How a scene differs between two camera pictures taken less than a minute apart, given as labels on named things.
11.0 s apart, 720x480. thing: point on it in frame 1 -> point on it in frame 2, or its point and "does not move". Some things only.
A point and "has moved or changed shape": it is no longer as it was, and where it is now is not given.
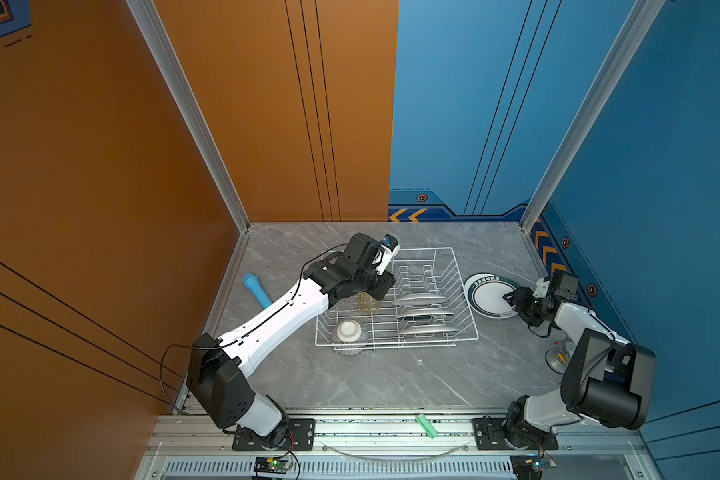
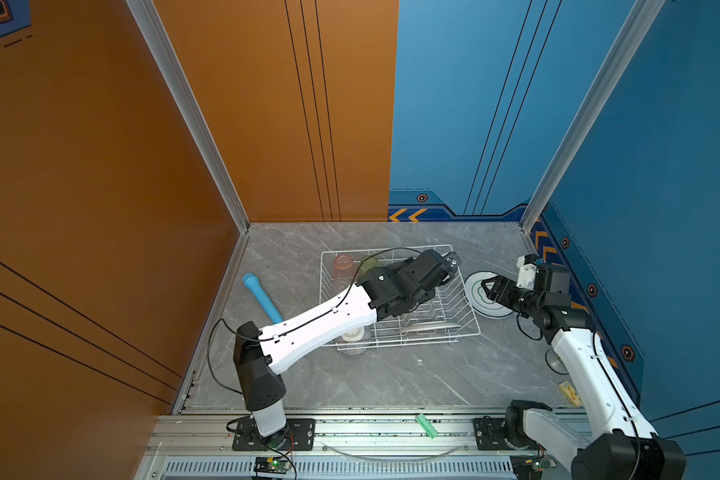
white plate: x=427 y=329 does not move
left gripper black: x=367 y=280 -> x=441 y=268
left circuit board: x=272 y=465 does not move
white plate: x=484 y=293 does not move
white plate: x=420 y=299 has moved or changed shape
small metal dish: x=557 y=359 does not move
